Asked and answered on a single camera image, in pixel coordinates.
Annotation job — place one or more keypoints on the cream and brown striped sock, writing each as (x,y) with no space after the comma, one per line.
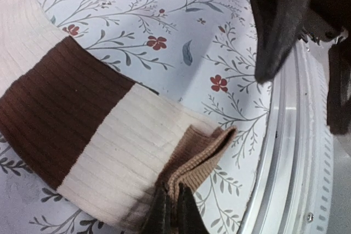
(100,139)

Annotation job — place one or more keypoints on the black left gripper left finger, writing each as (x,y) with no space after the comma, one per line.
(158,220)

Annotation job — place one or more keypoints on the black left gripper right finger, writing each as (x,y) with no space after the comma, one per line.
(189,218)

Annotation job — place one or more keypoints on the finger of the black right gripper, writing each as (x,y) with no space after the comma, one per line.
(338,97)

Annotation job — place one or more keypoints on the aluminium table edge rail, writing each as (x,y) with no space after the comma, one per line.
(302,183)

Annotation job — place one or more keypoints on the floral patterned table mat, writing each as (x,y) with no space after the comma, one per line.
(198,53)

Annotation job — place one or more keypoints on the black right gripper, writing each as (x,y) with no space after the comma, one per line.
(280,22)

